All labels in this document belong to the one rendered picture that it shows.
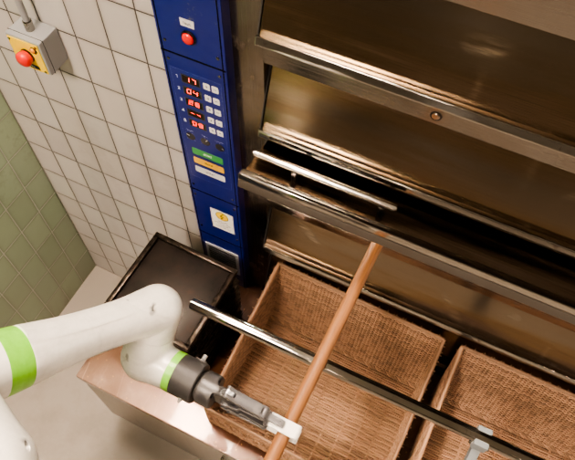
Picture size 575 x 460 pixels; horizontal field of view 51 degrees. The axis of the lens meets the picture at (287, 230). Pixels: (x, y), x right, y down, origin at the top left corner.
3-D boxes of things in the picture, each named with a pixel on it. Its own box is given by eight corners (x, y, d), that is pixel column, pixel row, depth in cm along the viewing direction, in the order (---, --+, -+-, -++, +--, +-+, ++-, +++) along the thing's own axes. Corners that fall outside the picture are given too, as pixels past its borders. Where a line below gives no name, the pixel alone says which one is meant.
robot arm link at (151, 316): (0, 364, 110) (33, 401, 105) (5, 313, 106) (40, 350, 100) (155, 310, 138) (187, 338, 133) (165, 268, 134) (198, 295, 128)
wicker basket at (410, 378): (277, 295, 210) (277, 256, 186) (429, 367, 197) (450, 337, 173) (204, 422, 187) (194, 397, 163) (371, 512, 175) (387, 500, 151)
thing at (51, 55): (36, 46, 153) (22, 13, 145) (69, 58, 151) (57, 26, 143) (17, 64, 150) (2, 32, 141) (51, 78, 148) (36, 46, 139)
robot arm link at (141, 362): (134, 352, 143) (106, 377, 133) (144, 309, 137) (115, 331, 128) (185, 379, 140) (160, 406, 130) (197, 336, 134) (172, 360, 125)
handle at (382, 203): (251, 171, 134) (254, 166, 135) (390, 226, 127) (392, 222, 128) (252, 151, 130) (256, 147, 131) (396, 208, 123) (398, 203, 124)
